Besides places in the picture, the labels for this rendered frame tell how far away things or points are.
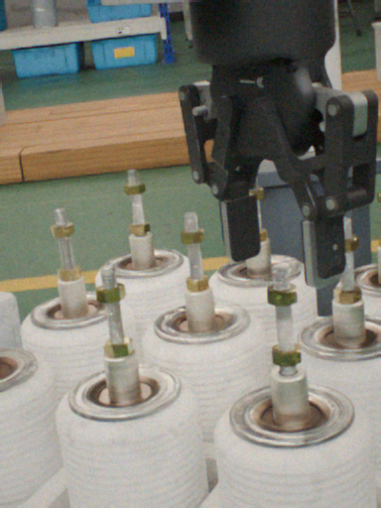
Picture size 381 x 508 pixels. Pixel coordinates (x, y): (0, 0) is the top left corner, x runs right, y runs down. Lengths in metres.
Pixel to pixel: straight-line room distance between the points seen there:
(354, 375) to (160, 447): 0.14
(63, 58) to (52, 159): 2.73
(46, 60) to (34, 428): 4.56
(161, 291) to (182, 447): 0.25
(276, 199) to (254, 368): 0.33
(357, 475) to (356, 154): 0.20
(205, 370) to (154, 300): 0.17
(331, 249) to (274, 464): 0.13
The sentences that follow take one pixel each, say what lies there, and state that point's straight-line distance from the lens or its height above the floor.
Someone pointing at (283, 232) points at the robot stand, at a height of 0.23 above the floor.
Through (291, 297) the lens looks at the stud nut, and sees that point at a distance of 0.51.
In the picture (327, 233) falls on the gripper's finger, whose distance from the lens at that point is 0.46.
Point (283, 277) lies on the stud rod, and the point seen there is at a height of 0.34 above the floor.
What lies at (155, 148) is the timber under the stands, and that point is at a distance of 2.40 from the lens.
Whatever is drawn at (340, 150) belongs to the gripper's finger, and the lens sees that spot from 0.43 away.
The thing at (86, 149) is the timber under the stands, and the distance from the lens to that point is 2.41.
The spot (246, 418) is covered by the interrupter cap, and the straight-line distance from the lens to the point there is 0.54.
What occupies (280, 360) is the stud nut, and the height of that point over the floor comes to 0.29.
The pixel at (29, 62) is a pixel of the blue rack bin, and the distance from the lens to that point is 5.16.
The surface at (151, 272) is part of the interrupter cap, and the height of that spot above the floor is 0.25.
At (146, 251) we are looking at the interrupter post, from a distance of 0.83.
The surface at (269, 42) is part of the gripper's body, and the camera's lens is 0.44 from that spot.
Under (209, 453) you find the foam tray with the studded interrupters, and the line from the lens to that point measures 0.66.
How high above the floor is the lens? 0.52
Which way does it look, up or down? 18 degrees down
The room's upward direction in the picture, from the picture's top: 6 degrees counter-clockwise
